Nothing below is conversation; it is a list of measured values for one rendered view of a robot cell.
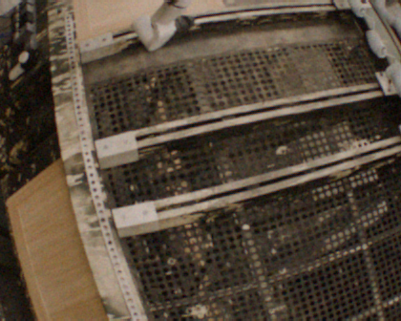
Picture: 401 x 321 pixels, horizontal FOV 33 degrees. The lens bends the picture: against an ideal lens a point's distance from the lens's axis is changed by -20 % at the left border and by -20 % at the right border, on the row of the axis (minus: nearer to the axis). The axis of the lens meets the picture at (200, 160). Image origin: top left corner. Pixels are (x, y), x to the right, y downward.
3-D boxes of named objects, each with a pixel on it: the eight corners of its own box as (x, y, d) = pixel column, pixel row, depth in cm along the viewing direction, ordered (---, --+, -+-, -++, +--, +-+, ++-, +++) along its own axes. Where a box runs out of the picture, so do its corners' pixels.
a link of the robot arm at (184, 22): (173, 48, 247) (155, 52, 237) (158, 28, 248) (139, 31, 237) (201, 27, 241) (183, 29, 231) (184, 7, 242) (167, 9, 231)
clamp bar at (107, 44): (79, 49, 264) (76, 12, 243) (360, 5, 282) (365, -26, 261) (81, 68, 260) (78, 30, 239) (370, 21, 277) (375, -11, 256)
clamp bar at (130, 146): (94, 147, 244) (90, 105, 223) (404, 82, 261) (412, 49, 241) (101, 175, 239) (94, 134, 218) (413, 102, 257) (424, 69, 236)
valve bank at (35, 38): (-5, 5, 278) (31, -27, 269) (11, 13, 289) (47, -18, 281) (-8, 83, 254) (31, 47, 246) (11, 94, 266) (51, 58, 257)
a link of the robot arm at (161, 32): (145, 54, 227) (165, 32, 217) (131, 33, 228) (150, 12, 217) (161, 47, 231) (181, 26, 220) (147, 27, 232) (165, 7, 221)
